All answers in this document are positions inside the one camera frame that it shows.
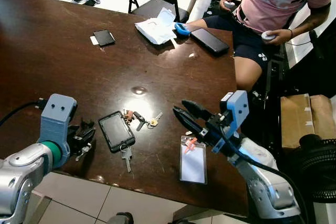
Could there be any brown cardboard box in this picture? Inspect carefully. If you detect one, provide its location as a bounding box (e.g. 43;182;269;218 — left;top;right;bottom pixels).
279;93;336;152

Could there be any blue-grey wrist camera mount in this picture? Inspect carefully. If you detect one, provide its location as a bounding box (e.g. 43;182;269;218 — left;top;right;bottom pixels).
39;94;78;154
212;90;249;154

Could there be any key bunch with gold key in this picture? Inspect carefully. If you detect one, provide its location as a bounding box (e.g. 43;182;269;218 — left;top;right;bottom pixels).
121;109;164;132

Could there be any black phone with thick case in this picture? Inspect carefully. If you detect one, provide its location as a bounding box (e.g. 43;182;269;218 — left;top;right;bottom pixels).
98;111;137;154

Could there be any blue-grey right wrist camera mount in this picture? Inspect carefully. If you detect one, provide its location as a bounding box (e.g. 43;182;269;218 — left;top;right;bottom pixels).
212;90;249;154

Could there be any silver key on ring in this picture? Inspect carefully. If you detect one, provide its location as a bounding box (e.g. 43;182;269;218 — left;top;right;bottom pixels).
120;144;133;173

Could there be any small silver key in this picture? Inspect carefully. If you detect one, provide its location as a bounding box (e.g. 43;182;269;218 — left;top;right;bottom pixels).
75;144;93;162

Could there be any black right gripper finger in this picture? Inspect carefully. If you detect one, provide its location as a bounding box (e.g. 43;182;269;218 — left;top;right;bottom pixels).
173;106;209;140
181;100;214;121

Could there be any black office chair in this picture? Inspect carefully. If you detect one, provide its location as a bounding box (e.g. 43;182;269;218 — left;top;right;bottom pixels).
261;22;336;101

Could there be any black slim smartphone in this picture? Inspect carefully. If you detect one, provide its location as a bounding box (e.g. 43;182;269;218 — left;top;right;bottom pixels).
190;27;231;56

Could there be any black wallet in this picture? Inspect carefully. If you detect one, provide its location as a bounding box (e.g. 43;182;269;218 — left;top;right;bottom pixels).
92;29;116;47

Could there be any black round fan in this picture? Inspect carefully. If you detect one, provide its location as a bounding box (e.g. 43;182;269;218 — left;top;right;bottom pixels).
286;134;336;204

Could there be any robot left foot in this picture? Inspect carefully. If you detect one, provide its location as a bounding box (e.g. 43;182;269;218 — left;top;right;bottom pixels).
107;212;135;224

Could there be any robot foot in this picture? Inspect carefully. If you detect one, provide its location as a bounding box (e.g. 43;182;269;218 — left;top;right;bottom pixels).
167;218;196;224
107;212;135;224

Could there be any clear badge holder orange clip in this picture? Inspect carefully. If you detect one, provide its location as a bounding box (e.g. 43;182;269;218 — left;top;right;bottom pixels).
179;135;208;185

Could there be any blue tape roll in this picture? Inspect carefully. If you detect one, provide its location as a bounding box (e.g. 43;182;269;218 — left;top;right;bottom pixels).
174;22;192;38

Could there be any person's left hand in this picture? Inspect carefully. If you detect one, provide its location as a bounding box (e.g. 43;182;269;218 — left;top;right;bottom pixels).
265;27;294;45

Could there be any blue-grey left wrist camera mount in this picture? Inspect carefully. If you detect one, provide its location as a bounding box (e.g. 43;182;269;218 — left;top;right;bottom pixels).
39;94;78;154

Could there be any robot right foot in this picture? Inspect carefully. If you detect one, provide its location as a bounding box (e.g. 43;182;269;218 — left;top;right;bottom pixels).
167;218;196;224

